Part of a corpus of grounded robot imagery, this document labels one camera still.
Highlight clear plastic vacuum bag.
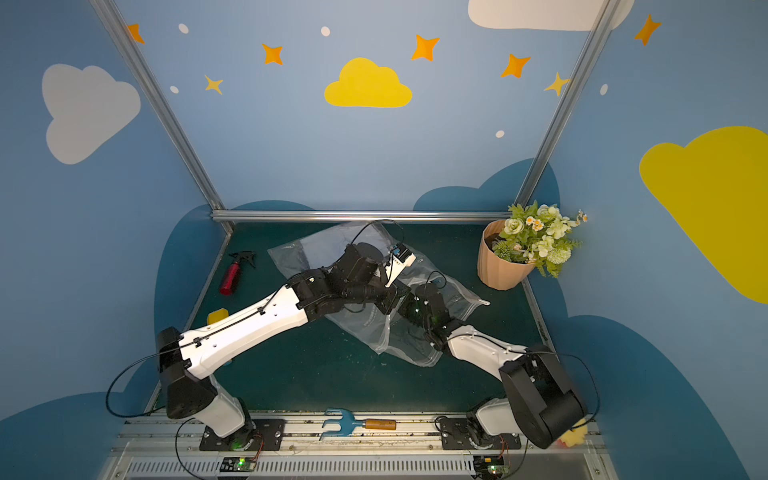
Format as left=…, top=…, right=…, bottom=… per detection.
left=269, top=222, right=486, bottom=367

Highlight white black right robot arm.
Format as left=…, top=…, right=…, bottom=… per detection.
left=398, top=283, right=590, bottom=449

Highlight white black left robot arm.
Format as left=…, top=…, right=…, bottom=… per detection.
left=154, top=243, right=416, bottom=451

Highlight tan ribbed flower pot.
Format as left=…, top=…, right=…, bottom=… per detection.
left=477, top=220, right=535, bottom=291

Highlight white green artificial flowers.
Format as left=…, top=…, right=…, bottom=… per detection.
left=490, top=202, right=588, bottom=278

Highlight yellow toy shovel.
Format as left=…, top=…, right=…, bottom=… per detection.
left=206, top=308, right=230, bottom=325

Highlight right green circuit board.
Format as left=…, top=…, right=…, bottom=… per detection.
left=472, top=456, right=511, bottom=480

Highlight green circuit board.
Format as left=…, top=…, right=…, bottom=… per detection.
left=472, top=456, right=511, bottom=480
left=219, top=457, right=257, bottom=473

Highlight yellow smiley sponge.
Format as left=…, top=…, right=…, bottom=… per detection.
left=557, top=420, right=588, bottom=448

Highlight left green circuit board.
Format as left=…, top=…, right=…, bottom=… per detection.
left=219, top=457, right=257, bottom=473

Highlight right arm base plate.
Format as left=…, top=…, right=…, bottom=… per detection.
left=434, top=416, right=522, bottom=451

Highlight blue garden fork wooden handle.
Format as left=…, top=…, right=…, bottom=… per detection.
left=320, top=408, right=397, bottom=440

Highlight aluminium back frame rail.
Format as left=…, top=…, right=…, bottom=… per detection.
left=211, top=210, right=507, bottom=223

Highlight white vented cable duct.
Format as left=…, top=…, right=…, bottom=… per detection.
left=118, top=455, right=474, bottom=479

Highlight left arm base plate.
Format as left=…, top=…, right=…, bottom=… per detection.
left=199, top=419, right=286, bottom=453

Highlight left aluminium corner post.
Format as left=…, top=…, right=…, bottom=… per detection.
left=90, top=0, right=225, bottom=214

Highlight aluminium corner post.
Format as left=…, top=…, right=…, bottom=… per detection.
left=90, top=0, right=225, bottom=214
left=514, top=0, right=622, bottom=204

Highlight aluminium front mounting rail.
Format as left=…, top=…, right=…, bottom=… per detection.
left=110, top=410, right=604, bottom=457

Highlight right aluminium corner post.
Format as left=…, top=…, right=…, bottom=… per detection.
left=514, top=0, right=622, bottom=204

